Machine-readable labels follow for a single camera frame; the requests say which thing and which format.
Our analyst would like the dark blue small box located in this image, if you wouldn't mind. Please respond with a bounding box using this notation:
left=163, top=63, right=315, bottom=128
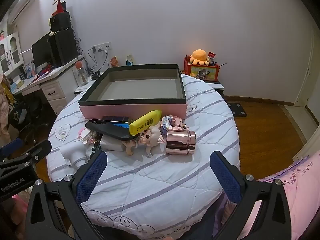
left=102, top=116, right=130, bottom=123

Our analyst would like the yellow highlighter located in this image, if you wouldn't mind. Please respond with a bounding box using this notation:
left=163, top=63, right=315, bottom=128
left=129, top=110, right=162, bottom=135

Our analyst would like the pink block toy figure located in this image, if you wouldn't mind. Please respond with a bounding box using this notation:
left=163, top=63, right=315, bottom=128
left=160, top=115, right=187, bottom=135

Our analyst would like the pile of clothes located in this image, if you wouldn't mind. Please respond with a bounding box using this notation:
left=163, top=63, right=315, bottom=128
left=0, top=75, right=16, bottom=140

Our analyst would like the pink box with black rim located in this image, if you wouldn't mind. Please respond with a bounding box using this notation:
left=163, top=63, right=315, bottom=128
left=79, top=64, right=188, bottom=120

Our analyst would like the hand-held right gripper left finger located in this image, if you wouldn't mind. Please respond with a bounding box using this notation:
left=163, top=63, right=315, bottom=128
left=24, top=150, right=108, bottom=240

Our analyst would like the orange plush octopus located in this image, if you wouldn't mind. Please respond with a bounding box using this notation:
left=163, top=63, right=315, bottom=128
left=189, top=49, right=210, bottom=65

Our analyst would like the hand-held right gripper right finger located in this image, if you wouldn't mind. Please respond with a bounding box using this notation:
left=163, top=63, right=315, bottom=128
left=209, top=151, right=292, bottom=240

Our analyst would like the white air conditioner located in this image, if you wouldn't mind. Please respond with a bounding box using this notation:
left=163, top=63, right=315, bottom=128
left=7, top=0, right=40, bottom=24

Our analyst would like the black remote control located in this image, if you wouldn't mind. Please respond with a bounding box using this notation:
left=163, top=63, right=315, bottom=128
left=85, top=119, right=135, bottom=141

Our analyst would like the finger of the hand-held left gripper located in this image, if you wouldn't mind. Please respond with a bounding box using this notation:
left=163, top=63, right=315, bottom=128
left=0, top=138, right=24, bottom=157
left=0, top=139, right=52, bottom=178

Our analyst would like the black office chair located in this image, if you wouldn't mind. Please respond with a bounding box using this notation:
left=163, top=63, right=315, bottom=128
left=10, top=97, right=54, bottom=143

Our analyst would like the pig doll figure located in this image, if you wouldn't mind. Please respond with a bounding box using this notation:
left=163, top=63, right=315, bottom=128
left=122, top=126, right=167, bottom=158

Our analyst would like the black monitor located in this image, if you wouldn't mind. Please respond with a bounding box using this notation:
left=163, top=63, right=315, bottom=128
left=31, top=32, right=54, bottom=70

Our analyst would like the water bottle with orange lid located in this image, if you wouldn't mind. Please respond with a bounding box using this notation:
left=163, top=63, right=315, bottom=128
left=75, top=60, right=89, bottom=86

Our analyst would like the black speaker box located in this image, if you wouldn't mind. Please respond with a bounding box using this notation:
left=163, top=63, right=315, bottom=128
left=49, top=11, right=72, bottom=33

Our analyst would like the black computer tower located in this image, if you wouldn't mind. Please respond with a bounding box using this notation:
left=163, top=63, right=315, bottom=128
left=49, top=28, right=79, bottom=67

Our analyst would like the red printed toy box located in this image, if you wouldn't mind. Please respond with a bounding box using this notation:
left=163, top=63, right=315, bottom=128
left=184, top=57, right=220, bottom=82

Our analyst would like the black floor scale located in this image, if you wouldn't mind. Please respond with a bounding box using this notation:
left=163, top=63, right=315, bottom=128
left=226, top=101, right=248, bottom=117

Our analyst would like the pink metallic tin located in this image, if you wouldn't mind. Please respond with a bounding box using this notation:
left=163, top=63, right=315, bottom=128
left=166, top=130, right=196, bottom=155

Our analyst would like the white door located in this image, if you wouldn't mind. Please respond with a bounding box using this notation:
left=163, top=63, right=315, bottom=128
left=294, top=27, right=320, bottom=110

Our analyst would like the small pink block toy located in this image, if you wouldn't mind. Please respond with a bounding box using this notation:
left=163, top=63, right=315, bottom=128
left=77, top=127, right=98, bottom=145

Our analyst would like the white desk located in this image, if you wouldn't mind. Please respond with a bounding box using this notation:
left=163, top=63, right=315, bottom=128
left=10, top=54, right=87, bottom=115

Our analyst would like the white power bank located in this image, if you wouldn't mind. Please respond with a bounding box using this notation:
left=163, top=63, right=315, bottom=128
left=100, top=134, right=125, bottom=152

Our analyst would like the pink blanket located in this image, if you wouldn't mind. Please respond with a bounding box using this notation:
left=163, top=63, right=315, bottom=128
left=215, top=150, right=320, bottom=240

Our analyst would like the white wall outlet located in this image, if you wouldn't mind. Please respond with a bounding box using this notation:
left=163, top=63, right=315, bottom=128
left=91, top=42, right=111, bottom=53

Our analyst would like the white glass-door cabinet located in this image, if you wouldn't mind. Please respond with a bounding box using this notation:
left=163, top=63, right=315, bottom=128
left=0, top=31, right=25, bottom=77

